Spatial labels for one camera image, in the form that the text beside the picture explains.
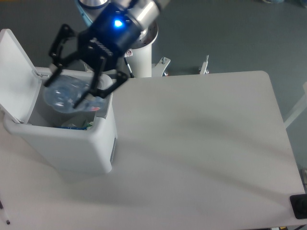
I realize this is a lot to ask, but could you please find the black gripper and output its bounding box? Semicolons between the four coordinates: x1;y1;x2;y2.
44;2;141;108

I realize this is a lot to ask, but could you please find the clear plastic water bottle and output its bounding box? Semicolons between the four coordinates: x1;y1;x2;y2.
43;75;107;114

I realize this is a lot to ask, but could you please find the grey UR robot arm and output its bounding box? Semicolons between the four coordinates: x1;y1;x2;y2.
44;0;169;108

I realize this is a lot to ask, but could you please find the trash inside the can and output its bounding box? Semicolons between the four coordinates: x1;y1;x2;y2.
54;113;95;130

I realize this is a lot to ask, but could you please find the white plastic trash can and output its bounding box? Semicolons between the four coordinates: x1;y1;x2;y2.
0;29;118;174

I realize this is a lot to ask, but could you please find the white furniture leg at right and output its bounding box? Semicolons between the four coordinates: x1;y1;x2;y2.
284;82;307;128

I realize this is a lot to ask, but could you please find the black device at table corner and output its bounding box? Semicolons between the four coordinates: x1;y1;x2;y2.
290;194;307;219

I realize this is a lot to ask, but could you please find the black cable on pedestal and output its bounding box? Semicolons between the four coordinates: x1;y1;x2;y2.
123;56;135;78

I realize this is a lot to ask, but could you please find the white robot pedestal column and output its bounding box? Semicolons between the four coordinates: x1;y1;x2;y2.
123;21;158;78

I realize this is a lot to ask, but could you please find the white clamp post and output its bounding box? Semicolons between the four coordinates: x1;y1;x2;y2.
199;55;210;74

